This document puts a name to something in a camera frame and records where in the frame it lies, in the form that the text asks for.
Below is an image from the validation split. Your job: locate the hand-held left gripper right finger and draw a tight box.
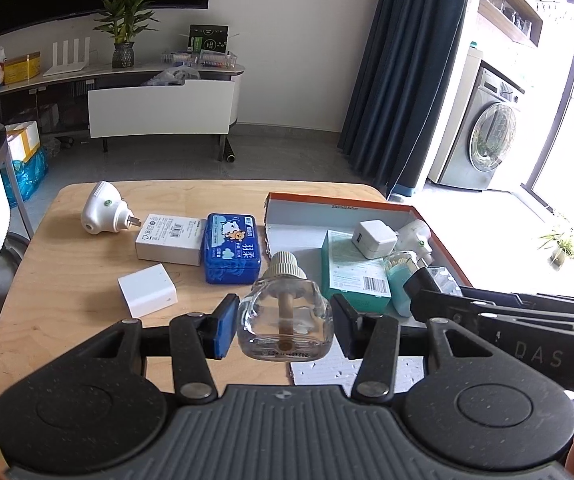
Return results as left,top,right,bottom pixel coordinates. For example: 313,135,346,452
332,294,493,405

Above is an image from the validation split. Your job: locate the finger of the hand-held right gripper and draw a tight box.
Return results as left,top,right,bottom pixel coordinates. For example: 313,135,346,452
409,296,574,328
404,270,574,307

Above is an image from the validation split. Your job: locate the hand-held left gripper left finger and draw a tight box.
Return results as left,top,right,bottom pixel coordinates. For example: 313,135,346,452
79,294,240,405

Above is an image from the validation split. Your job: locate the teal toothpick holder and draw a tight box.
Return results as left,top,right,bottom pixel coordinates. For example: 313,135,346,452
384,250,421,317

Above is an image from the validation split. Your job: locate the white heater with green logo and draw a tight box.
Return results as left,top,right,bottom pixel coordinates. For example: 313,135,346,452
395,218,436,267

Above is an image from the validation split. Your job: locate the teal bandage box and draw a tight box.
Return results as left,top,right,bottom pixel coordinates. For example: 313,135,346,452
320,229,393,314

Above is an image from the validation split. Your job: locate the glass liquid bottle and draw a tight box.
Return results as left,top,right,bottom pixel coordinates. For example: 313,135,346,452
236,250,336,362

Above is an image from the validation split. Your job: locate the white teal USB charger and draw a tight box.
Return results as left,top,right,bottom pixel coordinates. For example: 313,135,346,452
351,219,399,260

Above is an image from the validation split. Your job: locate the blue tissue pack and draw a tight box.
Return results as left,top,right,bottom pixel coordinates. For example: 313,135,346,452
201,212,262,285

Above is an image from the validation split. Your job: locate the white cube charger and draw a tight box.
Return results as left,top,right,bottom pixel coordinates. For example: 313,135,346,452
117,262,178,320

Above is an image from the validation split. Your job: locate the white adapter box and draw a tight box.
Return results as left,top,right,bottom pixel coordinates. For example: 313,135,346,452
135,212,207,267

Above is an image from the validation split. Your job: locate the orange-rimmed cardboard box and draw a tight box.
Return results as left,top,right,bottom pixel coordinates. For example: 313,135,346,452
264,191,474,397

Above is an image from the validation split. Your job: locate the white plug-in mosquito heater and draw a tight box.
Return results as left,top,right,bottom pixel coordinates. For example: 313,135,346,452
80,180,143,236

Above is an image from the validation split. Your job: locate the small outdoor plant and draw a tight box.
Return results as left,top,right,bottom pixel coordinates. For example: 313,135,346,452
536,224,574,274

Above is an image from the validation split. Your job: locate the silver washing machine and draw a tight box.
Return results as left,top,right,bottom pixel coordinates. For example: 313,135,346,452
426,59,526,192

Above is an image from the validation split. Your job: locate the dark blue curtain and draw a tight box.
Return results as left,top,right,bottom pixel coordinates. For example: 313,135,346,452
337,0,473,191

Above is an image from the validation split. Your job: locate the white TV cabinet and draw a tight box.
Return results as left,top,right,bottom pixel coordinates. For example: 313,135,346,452
0,62,247,162

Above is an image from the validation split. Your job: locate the blue plastic bag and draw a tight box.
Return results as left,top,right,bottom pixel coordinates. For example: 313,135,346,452
0,147,50,209

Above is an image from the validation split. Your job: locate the grey crumpled bag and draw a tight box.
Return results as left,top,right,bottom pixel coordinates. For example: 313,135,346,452
141,67,203,87

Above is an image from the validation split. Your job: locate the clear plastic organizer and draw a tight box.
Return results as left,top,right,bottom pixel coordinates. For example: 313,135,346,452
161,48,241,71

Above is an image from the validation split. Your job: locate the white yellow carton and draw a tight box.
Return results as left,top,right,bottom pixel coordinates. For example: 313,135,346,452
5,120,43,164

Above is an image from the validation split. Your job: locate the black green box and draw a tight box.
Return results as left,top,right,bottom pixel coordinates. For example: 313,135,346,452
188,23,232,56

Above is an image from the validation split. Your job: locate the white router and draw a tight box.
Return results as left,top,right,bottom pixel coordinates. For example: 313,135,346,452
42,38,90,77

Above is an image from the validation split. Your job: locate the bamboo plant in dark vase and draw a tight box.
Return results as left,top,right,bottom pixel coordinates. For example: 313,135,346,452
91,0,156,70

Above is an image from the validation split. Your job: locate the yellow box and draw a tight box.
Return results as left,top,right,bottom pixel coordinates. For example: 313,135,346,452
2,51,44,86

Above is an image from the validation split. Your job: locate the wooden wall shelf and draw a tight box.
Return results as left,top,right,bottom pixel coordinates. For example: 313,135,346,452
476,0,548,49

